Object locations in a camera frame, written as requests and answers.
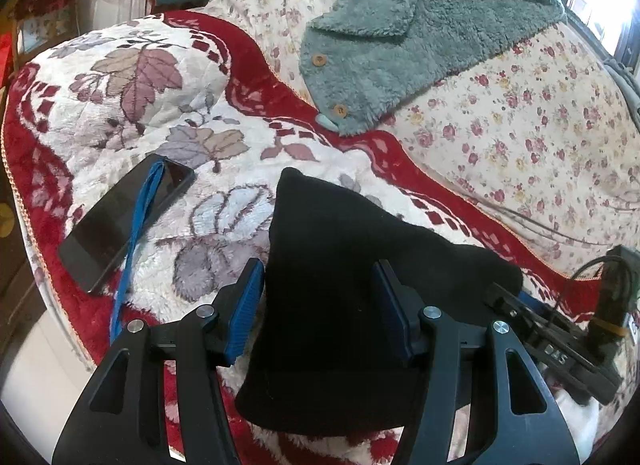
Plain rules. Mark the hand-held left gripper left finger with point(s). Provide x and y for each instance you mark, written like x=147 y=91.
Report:
x=245 y=315

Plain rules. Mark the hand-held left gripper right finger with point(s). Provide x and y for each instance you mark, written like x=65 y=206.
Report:
x=395 y=315

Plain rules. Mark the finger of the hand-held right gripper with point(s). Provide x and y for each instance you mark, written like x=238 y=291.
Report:
x=510 y=305

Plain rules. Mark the black pants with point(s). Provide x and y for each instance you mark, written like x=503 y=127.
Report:
x=330 y=270

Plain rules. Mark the black smartphone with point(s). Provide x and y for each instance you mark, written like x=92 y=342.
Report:
x=100 y=240

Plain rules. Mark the floral cream quilt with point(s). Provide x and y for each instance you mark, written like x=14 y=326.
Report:
x=500 y=135

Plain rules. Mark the red white leaf-print blanket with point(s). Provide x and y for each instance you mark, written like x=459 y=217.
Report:
x=100 y=110

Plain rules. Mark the teal fleece jacket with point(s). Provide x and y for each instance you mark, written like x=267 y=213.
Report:
x=400 y=55

